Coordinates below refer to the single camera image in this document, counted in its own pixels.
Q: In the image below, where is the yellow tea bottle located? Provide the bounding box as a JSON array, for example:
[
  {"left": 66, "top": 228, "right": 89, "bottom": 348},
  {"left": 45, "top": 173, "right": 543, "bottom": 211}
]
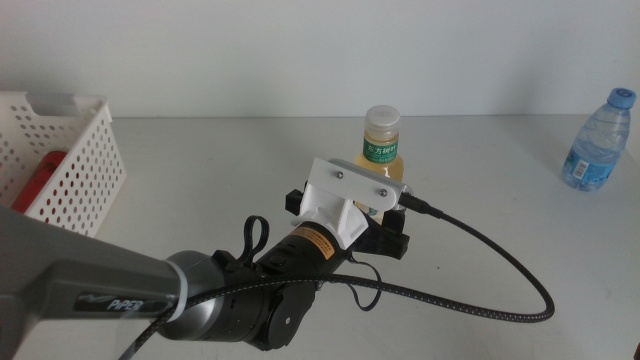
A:
[{"left": 353, "top": 104, "right": 405, "bottom": 225}]

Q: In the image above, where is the clear water bottle blue cap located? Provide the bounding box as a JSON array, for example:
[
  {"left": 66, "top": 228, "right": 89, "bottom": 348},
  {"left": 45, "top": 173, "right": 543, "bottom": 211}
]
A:
[{"left": 561, "top": 87, "right": 638, "bottom": 192}]

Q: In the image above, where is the red soda can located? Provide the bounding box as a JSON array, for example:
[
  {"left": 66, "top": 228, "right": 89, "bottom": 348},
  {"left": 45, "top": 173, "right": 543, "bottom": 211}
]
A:
[{"left": 10, "top": 151, "right": 76, "bottom": 216}]

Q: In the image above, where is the white perforated plastic basket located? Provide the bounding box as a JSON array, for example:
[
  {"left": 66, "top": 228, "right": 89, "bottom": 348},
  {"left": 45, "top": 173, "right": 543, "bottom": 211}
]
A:
[{"left": 0, "top": 91, "right": 127, "bottom": 238}]

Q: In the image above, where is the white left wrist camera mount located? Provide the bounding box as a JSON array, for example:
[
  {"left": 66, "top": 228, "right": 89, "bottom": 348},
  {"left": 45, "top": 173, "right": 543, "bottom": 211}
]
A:
[{"left": 290, "top": 157, "right": 407, "bottom": 249}]

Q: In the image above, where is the thin black left gripper cable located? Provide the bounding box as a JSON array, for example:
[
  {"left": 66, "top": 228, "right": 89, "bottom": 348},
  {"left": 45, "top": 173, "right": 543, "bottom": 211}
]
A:
[{"left": 243, "top": 215, "right": 384, "bottom": 312}]

